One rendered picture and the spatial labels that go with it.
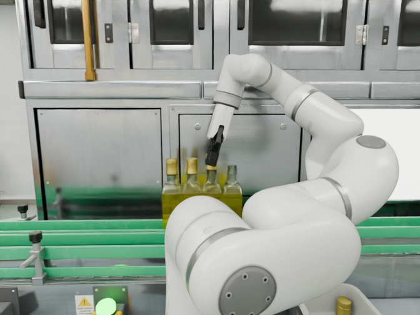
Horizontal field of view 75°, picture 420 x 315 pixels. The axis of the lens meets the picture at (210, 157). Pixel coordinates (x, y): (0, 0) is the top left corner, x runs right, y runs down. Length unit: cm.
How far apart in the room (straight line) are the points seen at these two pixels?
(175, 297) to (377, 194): 31
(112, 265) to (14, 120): 403
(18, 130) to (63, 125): 362
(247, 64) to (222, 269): 53
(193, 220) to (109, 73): 74
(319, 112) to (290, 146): 37
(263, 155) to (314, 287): 66
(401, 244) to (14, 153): 451
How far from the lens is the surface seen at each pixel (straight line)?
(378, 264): 98
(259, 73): 70
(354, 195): 44
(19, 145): 468
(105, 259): 78
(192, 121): 91
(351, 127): 59
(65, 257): 81
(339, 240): 32
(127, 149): 98
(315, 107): 61
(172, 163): 78
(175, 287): 38
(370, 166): 47
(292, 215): 33
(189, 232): 31
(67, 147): 105
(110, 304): 76
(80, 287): 81
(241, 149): 92
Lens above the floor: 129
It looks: 9 degrees down
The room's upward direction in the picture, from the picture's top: straight up
